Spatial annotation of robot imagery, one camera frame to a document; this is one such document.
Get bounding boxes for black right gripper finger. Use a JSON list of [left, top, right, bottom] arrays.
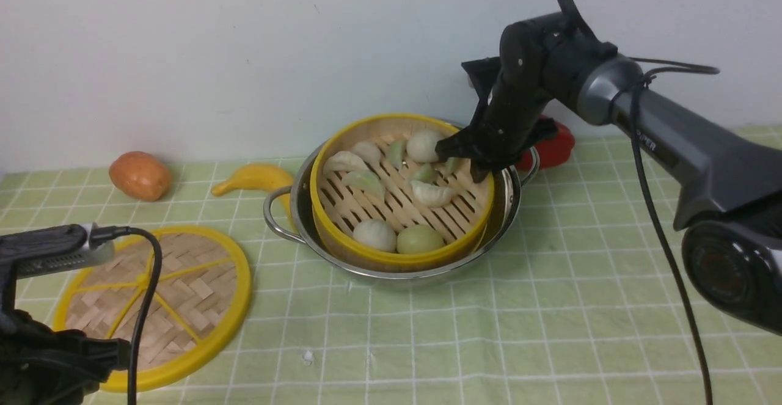
[[471, 159, 492, 183], [435, 126, 486, 164]]

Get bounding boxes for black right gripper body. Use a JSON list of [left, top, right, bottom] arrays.
[[461, 57, 558, 171]]

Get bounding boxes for bamboo steamer basket yellow rim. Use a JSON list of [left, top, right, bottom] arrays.
[[306, 114, 496, 272]]

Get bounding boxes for woven bamboo steamer lid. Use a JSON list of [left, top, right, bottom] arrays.
[[53, 226, 252, 392]]

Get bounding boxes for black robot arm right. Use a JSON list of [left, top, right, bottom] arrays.
[[436, 12, 781, 334]]

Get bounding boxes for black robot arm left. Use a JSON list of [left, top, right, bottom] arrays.
[[1, 262, 131, 404]]

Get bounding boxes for stainless steel pot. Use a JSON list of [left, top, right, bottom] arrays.
[[263, 114, 539, 282]]

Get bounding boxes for green dumpling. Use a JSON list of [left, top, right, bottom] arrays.
[[439, 157, 462, 178], [409, 163, 439, 183], [386, 138, 407, 170], [342, 170, 386, 201]]

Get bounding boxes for red bell pepper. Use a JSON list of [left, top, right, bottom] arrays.
[[514, 115, 576, 171]]

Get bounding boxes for white round bun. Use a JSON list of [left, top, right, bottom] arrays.
[[407, 128, 445, 163], [352, 219, 397, 253]]

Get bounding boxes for white dumpling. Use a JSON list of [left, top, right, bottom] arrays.
[[321, 151, 370, 174], [350, 140, 384, 165], [410, 180, 458, 208]]

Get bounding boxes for green round bun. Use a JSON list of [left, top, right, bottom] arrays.
[[396, 225, 446, 255]]

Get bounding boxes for yellow banana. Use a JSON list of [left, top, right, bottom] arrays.
[[211, 163, 294, 197]]

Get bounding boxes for brown potato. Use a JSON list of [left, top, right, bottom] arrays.
[[108, 151, 172, 202]]

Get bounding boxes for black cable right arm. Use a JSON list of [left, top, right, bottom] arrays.
[[553, 0, 720, 405]]

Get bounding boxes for black camera cable left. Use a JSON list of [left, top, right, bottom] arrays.
[[92, 226, 163, 405]]

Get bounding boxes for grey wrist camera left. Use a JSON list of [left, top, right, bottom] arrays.
[[1, 224, 121, 279]]

